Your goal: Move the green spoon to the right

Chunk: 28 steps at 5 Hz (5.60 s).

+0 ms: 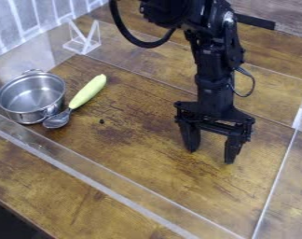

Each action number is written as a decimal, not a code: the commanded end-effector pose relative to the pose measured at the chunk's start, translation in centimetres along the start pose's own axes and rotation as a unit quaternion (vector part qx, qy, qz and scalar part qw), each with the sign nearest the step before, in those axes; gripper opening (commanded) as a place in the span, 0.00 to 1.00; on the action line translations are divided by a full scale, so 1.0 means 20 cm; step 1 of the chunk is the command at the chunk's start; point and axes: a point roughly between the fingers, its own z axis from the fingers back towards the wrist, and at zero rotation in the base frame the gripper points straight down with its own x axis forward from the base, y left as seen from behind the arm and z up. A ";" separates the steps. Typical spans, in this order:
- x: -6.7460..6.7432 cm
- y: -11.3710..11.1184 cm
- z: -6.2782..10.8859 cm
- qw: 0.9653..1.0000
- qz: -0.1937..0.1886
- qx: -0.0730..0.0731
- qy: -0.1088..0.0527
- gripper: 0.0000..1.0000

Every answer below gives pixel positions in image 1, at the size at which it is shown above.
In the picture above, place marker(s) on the black strip on table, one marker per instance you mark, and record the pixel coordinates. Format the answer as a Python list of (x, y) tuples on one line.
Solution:
[(256, 21)]

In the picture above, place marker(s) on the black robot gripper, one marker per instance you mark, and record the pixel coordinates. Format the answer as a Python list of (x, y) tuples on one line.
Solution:
[(213, 113)]

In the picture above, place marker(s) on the small stainless steel pot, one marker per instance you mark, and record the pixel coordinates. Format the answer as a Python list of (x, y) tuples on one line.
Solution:
[(33, 96)]

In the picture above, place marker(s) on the clear acrylic triangle stand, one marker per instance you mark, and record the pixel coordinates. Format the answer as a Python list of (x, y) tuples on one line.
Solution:
[(81, 43)]

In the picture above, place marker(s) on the clear acrylic barrier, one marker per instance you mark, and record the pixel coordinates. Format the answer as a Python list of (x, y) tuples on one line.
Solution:
[(281, 218), (176, 217)]

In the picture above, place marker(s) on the clear acrylic front barrier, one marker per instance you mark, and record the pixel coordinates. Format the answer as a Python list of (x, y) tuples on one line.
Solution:
[(176, 217)]

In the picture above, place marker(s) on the green handled metal spoon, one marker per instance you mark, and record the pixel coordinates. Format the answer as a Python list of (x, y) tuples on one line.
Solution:
[(82, 97)]

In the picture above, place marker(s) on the clear acrylic right barrier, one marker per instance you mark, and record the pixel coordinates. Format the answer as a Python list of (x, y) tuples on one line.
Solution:
[(281, 218)]

